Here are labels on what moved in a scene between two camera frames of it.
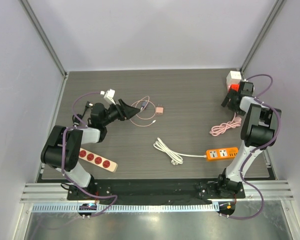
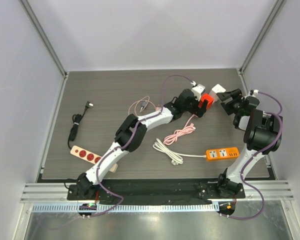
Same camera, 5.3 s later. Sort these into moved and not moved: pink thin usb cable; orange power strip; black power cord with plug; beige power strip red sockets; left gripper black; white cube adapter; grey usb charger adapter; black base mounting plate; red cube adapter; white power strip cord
Moved: red cube adapter; left gripper black; white cube adapter
Not moved: black base mounting plate; black power cord with plug; white power strip cord; pink thin usb cable; orange power strip; beige power strip red sockets; grey usb charger adapter
